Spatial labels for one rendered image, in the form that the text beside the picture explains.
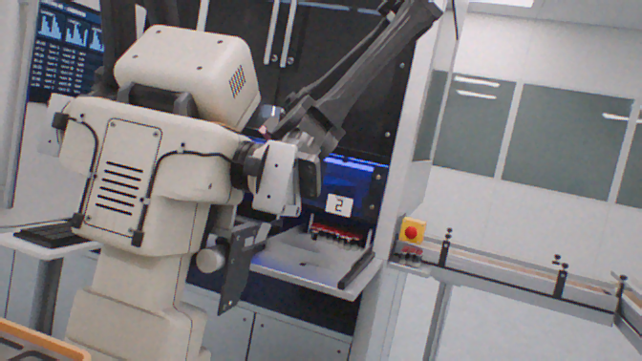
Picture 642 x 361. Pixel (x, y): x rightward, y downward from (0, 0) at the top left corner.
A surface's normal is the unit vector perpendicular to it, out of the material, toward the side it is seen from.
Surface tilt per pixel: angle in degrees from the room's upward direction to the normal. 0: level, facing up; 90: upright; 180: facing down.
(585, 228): 90
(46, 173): 90
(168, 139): 82
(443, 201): 90
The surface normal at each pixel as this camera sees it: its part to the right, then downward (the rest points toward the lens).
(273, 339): -0.29, 0.04
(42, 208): 0.93, 0.22
